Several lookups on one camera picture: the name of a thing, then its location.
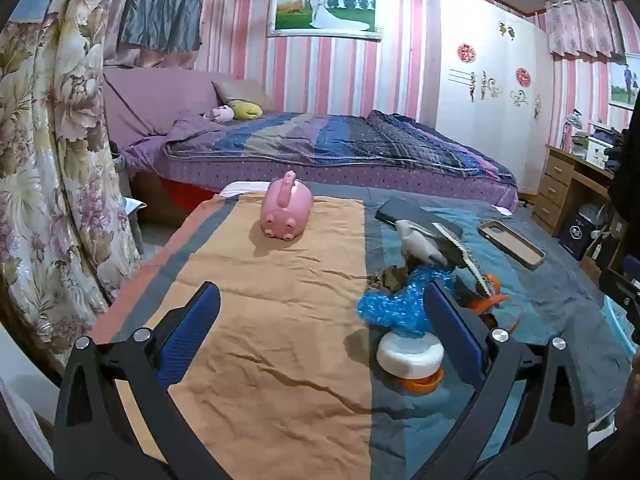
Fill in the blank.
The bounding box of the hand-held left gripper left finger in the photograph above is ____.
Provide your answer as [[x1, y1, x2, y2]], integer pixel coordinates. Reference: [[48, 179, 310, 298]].
[[52, 281, 236, 480]]

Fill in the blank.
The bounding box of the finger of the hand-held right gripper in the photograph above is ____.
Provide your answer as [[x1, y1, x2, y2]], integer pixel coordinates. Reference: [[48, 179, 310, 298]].
[[599, 255, 640, 311]]

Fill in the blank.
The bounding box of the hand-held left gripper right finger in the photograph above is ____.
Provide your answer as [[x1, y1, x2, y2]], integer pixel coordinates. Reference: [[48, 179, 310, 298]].
[[424, 279, 601, 480]]

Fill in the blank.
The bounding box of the white round container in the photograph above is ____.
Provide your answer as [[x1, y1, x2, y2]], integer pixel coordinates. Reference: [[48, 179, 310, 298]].
[[376, 331, 445, 381]]

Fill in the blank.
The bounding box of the blue bubble wrap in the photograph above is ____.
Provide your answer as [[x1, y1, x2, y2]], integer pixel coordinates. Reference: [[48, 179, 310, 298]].
[[357, 266, 458, 338]]

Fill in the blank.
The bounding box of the white box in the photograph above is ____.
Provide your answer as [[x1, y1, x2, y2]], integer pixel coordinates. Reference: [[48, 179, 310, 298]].
[[585, 137, 616, 166]]

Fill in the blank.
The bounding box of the dark blue bag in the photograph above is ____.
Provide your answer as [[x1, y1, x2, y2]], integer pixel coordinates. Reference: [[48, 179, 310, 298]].
[[557, 212, 593, 261]]

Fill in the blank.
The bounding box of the wooden drawer desk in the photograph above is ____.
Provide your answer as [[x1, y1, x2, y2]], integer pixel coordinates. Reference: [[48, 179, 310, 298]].
[[532, 144, 631, 286]]

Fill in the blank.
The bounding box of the desk lamp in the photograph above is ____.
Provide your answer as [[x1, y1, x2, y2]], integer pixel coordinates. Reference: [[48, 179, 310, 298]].
[[560, 109, 583, 151]]

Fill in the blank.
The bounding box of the crumpled brown paper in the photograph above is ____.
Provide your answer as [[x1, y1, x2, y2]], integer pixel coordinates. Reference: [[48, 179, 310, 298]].
[[367, 266, 411, 293]]

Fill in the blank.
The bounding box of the beige phone case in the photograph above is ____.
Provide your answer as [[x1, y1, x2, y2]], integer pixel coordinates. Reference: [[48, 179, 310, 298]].
[[477, 220, 546, 271]]

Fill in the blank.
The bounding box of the white small stand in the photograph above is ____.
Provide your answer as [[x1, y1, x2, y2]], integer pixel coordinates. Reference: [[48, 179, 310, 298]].
[[120, 197, 148, 256]]

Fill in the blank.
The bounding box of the black flat case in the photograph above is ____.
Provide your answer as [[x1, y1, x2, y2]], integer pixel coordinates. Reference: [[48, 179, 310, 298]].
[[375, 196, 463, 241]]

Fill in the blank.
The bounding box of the pink piggy bank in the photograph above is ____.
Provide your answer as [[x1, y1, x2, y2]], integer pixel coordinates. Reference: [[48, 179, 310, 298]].
[[259, 171, 315, 241]]

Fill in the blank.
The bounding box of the pink valance curtain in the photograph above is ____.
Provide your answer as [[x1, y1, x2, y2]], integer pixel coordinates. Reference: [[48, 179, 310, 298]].
[[544, 0, 628, 61]]

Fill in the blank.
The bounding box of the purple bed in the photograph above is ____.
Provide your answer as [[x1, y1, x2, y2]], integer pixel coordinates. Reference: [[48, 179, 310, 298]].
[[102, 67, 521, 226]]

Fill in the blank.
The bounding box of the floral curtain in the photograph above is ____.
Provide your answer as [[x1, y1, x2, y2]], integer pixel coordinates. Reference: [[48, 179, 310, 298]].
[[0, 0, 143, 376]]

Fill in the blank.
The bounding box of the yellow plush toy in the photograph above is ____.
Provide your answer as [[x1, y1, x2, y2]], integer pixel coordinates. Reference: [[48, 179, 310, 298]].
[[232, 101, 263, 122]]

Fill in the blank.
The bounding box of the purple headboard cover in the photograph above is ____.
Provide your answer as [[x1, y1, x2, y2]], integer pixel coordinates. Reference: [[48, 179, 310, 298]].
[[102, 67, 266, 153]]

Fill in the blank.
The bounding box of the striped purple quilt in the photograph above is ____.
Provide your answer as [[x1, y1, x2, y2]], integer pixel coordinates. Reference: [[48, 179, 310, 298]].
[[165, 109, 516, 186]]

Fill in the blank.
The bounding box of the white wardrobe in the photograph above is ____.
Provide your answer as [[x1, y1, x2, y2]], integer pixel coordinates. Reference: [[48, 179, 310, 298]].
[[425, 0, 556, 196]]

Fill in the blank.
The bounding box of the beige pillow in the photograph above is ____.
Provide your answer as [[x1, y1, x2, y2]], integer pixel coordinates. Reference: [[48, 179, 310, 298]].
[[212, 80, 273, 111]]

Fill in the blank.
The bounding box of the grey hanging cloth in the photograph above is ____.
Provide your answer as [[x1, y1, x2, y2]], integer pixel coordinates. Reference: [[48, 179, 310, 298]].
[[117, 0, 206, 53]]

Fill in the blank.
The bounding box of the small framed wall picture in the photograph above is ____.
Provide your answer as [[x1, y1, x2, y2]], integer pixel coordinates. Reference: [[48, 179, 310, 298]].
[[607, 55, 640, 108]]

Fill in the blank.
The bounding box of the large framed wall picture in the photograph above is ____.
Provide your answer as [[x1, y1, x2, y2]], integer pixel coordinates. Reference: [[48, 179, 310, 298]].
[[266, 0, 383, 41]]

